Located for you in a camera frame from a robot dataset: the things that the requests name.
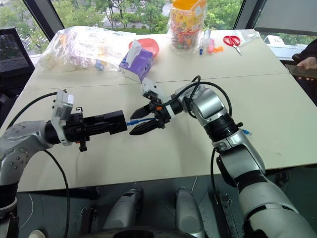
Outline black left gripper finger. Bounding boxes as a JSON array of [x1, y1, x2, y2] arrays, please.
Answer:
[[85, 123, 117, 137], [84, 114, 110, 126]]

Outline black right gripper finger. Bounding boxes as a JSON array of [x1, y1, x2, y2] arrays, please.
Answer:
[[129, 102, 153, 119], [128, 119, 159, 136]]

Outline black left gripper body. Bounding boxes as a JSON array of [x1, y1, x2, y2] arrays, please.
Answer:
[[62, 106, 89, 152]]

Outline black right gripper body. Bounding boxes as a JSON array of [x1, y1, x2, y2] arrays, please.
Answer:
[[148, 93, 172, 129]]

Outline small black box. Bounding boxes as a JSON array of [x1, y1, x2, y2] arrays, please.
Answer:
[[104, 110, 128, 136]]

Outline dark smartphone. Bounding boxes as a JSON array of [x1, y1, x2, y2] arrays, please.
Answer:
[[284, 63, 317, 80]]

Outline purple tissue box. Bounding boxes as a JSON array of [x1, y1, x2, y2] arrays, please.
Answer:
[[118, 39, 154, 84]]

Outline person's bare hand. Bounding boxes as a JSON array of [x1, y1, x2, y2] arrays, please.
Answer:
[[296, 57, 317, 81]]

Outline pink plastic bowl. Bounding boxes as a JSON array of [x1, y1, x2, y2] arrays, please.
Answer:
[[128, 38, 159, 58]]

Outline clear plastic bag with items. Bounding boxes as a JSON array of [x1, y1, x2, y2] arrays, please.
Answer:
[[39, 26, 137, 72]]

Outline silver grey rounded shape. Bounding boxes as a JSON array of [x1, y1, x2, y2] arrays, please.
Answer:
[[174, 187, 206, 238], [103, 188, 144, 231]]

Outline candy jar with orange lid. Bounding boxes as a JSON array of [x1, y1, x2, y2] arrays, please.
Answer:
[[167, 0, 208, 52]]

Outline black mesh chair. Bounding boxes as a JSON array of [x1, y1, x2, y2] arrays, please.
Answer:
[[0, 27, 36, 100]]

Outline clear plastic sheet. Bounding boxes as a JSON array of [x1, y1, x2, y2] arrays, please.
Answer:
[[239, 31, 259, 47]]

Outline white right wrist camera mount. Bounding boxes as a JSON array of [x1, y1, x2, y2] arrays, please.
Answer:
[[141, 77, 165, 103]]

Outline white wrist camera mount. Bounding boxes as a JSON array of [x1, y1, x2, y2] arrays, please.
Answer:
[[51, 89, 75, 147], [141, 77, 165, 103]]

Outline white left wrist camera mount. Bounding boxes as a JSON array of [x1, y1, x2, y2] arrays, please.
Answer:
[[51, 89, 75, 147]]

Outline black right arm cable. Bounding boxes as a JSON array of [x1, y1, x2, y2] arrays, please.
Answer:
[[162, 75, 233, 199]]

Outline red handled scissors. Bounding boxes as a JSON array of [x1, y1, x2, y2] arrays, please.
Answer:
[[223, 35, 243, 57]]

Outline metal table frame bracket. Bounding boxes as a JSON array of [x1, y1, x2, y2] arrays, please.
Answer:
[[214, 192, 238, 238]]

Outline black window frame post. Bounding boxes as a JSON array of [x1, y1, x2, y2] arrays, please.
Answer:
[[232, 0, 268, 31], [22, 0, 65, 42]]

